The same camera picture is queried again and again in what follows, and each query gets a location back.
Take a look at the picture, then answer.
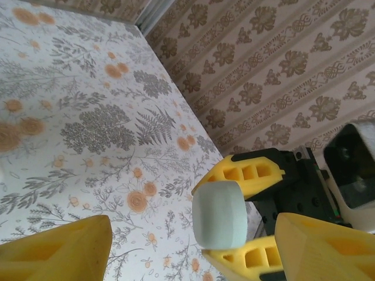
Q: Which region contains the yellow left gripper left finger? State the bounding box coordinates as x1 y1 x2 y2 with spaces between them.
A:
0 214 113 281

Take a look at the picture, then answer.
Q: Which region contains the aluminium frame post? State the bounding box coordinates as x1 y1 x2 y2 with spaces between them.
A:
134 0 162 35

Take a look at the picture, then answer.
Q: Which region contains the light blue earbud charging case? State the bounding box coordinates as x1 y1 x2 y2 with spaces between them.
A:
192 180 247 252

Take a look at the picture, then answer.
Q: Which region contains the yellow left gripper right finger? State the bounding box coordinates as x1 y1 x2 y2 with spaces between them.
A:
274 212 375 281

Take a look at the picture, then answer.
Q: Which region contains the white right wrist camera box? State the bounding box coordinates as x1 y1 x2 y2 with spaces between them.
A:
321 122 375 235

